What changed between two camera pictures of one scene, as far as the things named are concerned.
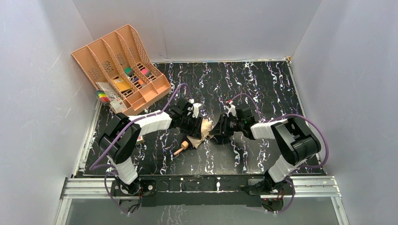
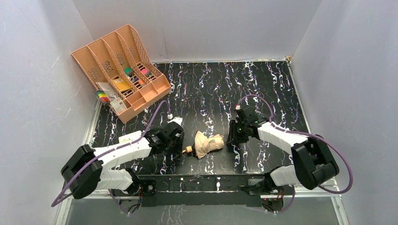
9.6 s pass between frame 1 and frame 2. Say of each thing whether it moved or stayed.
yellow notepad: stayed
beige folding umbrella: moved
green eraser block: stayed
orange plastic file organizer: stayed
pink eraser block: stayed
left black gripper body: moved
